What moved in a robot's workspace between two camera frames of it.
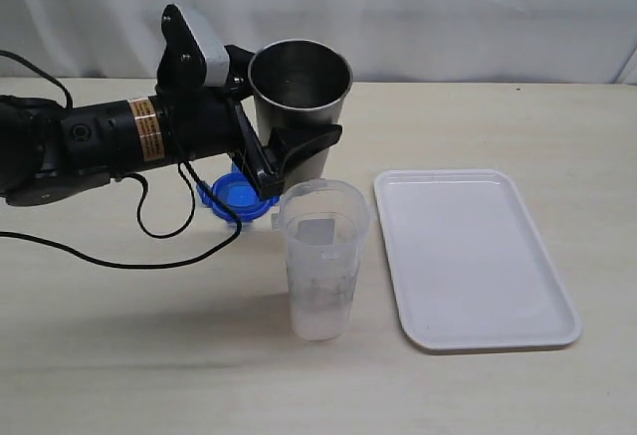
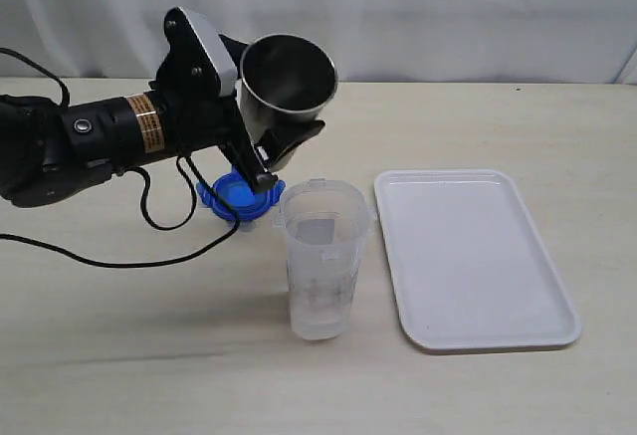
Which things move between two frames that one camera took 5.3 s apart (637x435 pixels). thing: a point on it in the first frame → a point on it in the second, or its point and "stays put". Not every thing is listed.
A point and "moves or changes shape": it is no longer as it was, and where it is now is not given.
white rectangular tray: [469, 266] stays put
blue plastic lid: [235, 189] stays put
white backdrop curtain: [433, 20] stays put
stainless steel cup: [296, 83] moves or changes shape
